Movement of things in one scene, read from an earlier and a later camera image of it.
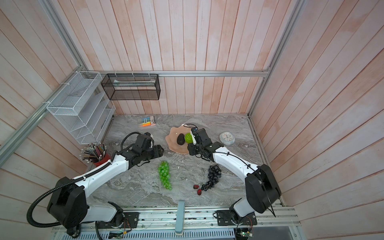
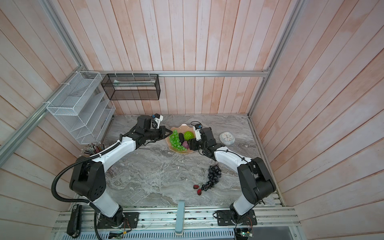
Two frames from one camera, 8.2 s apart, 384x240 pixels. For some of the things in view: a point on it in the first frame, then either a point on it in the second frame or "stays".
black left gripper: [157, 150] → [162, 130]
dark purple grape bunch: [214, 174] stays
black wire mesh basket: [131, 86] stays
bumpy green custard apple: [188, 138] stays
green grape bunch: [163, 171] → [175, 142]
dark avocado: [181, 139] stays
